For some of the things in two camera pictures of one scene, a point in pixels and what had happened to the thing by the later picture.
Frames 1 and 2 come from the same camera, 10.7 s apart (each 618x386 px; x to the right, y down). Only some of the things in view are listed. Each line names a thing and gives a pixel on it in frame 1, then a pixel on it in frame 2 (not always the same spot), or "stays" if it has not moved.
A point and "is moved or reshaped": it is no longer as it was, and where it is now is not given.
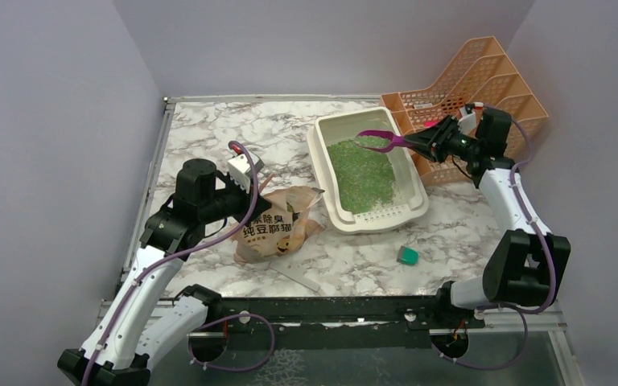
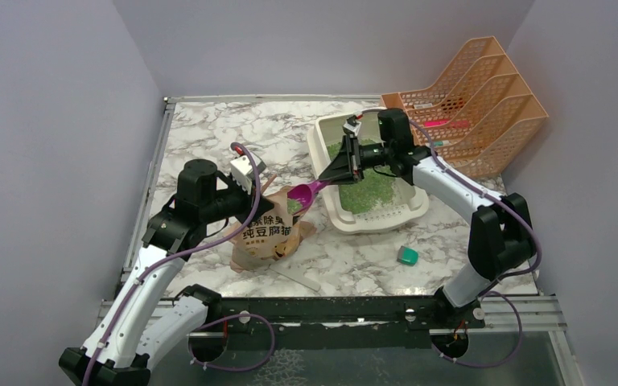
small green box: x=408 y=256 stays
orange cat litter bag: x=282 y=228 stays
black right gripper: x=433 y=140 → x=348 y=166
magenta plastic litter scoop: x=396 y=141 is moved or reshaped
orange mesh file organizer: x=484 y=76 stays
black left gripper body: x=232 y=201 stays
